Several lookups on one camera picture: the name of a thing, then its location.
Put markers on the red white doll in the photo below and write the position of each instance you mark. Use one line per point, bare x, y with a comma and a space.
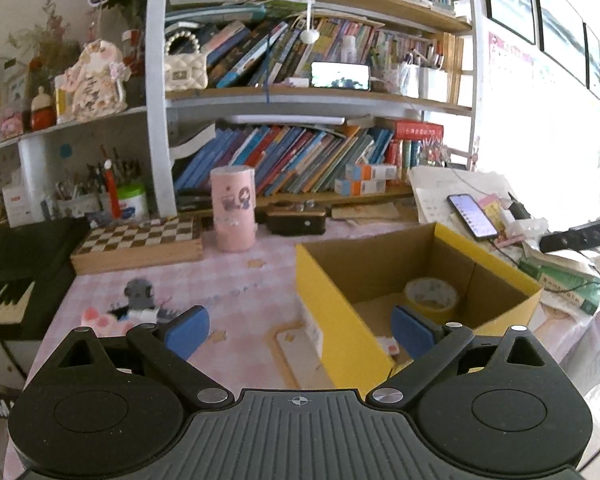
43, 114

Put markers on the wooden chess board box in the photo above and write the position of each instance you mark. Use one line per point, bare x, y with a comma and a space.
139, 245

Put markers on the black case with latches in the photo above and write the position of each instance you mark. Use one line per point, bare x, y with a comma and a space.
296, 219

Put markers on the phone on shelf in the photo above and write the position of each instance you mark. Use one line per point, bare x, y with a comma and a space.
330, 75

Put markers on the white bookshelf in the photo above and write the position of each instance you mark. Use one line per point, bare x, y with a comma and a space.
206, 105

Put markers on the pink floral ornament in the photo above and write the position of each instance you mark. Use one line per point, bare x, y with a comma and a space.
96, 82

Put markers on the black Yamaha keyboard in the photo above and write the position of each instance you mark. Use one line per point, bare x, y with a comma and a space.
35, 274

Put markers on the red pen with white cap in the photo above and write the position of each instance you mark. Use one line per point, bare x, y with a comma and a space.
112, 189

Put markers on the pink checked tablecloth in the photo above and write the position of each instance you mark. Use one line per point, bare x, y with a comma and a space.
249, 295

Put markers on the grey knitted toy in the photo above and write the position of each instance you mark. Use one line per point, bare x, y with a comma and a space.
140, 294

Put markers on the smartphone on paper stack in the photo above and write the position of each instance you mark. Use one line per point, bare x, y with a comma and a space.
474, 218

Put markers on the yellow tape roll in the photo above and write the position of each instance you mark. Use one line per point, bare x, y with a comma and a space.
432, 298

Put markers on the yellow cardboard box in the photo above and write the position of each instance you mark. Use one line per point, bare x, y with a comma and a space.
350, 287

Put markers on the pink cylindrical cup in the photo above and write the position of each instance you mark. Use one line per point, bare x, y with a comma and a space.
234, 207

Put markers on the green book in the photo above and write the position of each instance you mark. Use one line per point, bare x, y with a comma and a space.
581, 292

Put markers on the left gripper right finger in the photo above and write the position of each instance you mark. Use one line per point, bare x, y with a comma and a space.
434, 349

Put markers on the green lid white jar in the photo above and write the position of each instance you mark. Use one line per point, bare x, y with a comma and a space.
133, 202

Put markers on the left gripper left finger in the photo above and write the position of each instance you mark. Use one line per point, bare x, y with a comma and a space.
165, 349

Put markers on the white quilted handbag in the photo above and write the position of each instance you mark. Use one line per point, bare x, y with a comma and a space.
184, 71

